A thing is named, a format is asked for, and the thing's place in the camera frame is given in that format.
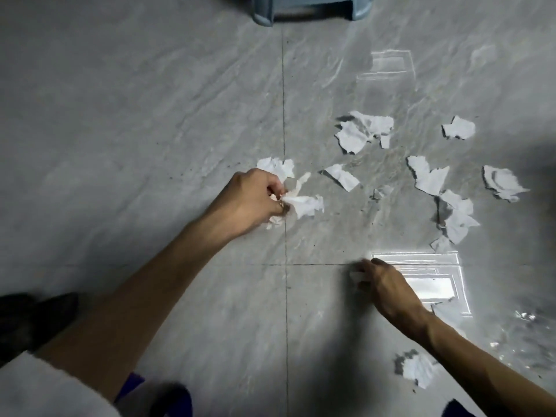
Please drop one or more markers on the person's left forearm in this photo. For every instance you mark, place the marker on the person's left forearm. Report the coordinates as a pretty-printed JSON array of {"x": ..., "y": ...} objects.
[{"x": 130, "y": 308}]

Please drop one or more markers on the black-lined trash bin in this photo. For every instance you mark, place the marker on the black-lined trash bin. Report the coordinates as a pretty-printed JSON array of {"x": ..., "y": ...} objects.
[{"x": 26, "y": 325}]

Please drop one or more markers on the person's right forearm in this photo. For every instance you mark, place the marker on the person's right forearm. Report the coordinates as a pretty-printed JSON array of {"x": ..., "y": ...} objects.
[{"x": 491, "y": 377}]

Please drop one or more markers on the torn white paper scraps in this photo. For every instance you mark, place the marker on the torn white paper scraps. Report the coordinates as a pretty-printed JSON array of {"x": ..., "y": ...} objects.
[{"x": 354, "y": 136}]

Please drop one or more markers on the blue plastic stool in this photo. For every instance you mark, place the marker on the blue plastic stool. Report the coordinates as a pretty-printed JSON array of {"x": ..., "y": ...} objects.
[{"x": 262, "y": 12}]

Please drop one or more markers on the white paper wad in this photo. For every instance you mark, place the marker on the white paper wad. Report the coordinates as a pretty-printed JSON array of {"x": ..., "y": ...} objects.
[{"x": 306, "y": 206}]

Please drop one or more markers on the person's left hand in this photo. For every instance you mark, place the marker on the person's left hand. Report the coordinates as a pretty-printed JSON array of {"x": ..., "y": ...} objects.
[{"x": 245, "y": 201}]

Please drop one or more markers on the person's right hand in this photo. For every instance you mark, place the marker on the person's right hand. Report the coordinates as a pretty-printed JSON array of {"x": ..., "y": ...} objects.
[{"x": 391, "y": 295}]

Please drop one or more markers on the person's blue shorts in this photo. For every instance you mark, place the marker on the person's blue shorts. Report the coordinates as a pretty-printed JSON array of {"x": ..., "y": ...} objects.
[{"x": 130, "y": 384}]

